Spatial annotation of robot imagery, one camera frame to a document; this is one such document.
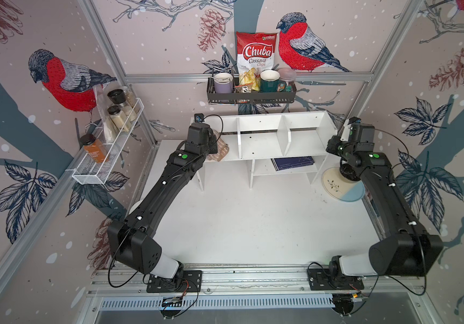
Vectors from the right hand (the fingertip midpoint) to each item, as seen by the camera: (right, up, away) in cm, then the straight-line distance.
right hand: (329, 138), depth 80 cm
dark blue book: (-14, -10, +12) cm, 20 cm away
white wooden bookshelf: (-20, -2, +5) cm, 21 cm away
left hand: (-47, +2, -2) cm, 47 cm away
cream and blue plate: (+14, -23, +17) cm, 32 cm away
